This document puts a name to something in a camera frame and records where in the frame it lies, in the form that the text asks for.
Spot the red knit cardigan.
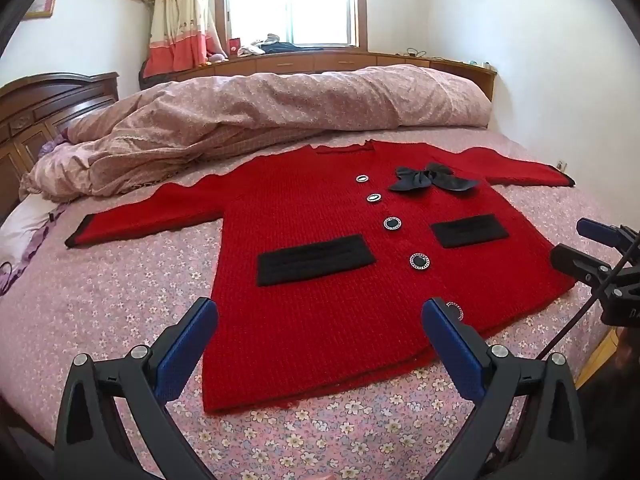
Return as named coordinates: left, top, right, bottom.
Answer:
left=66, top=141, right=573, bottom=414

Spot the clothes pile on ledge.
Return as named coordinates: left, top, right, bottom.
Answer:
left=238, top=34, right=323, bottom=58

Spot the pink floral bed sheet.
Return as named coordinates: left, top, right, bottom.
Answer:
left=1, top=129, right=628, bottom=479

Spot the white purple pillow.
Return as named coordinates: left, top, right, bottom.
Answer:
left=0, top=194, right=66, bottom=292

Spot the pink floral duvet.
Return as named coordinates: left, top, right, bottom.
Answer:
left=20, top=64, right=491, bottom=203

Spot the dark wooden headboard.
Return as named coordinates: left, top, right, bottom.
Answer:
left=0, top=72, right=118, bottom=218

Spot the cream and red curtain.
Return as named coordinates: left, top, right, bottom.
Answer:
left=143, top=0, right=224, bottom=78

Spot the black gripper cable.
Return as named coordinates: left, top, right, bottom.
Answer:
left=537, top=244, right=640, bottom=361

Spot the window with wooden frame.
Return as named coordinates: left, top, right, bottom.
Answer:
left=214, top=0, right=369, bottom=51

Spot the framed wall picture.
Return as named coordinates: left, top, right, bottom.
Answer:
left=23, top=0, right=55, bottom=21

